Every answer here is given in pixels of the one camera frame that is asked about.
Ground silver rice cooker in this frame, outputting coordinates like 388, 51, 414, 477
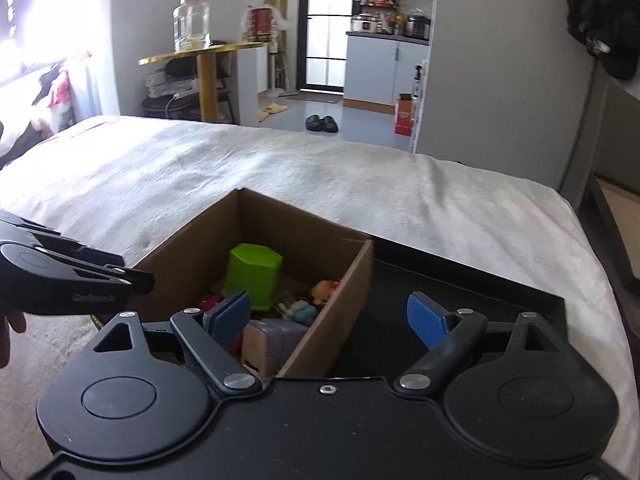
349, 14, 379, 35

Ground white charger plug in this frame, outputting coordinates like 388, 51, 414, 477
241, 318, 310, 377

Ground black hanging jacket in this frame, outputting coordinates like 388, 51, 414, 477
564, 0, 640, 81

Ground black tray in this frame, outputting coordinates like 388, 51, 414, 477
272, 239, 567, 382

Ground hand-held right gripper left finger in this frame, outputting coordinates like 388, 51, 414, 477
94, 290, 262, 393

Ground clear glass jar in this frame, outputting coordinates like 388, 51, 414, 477
172, 0, 212, 53

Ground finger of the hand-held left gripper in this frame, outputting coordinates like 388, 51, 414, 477
0, 212, 63, 244
44, 244, 156, 296

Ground green hexagonal cup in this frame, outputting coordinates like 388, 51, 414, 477
221, 243, 285, 311

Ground spray bottle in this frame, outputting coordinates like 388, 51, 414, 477
410, 63, 426, 102

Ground small teal figurine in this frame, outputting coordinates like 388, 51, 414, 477
276, 297, 320, 325

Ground white fan stand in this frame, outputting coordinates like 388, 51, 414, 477
264, 42, 301, 99

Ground brown-haired figurine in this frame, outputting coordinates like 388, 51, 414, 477
310, 278, 342, 305

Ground black framed glass door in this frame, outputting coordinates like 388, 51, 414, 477
294, 0, 357, 94

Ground gold round table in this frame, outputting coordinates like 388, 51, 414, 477
138, 40, 274, 124

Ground red and white clothes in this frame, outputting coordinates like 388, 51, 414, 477
29, 52, 94, 132

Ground person's left hand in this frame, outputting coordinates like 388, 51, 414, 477
0, 309, 27, 369

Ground white kitchen cabinet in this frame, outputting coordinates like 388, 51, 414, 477
344, 32, 432, 109

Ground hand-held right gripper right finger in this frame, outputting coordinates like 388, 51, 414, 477
394, 292, 567, 395

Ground orange carton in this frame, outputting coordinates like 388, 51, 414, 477
393, 92, 417, 137

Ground brown cardboard box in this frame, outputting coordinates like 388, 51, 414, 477
90, 187, 375, 379

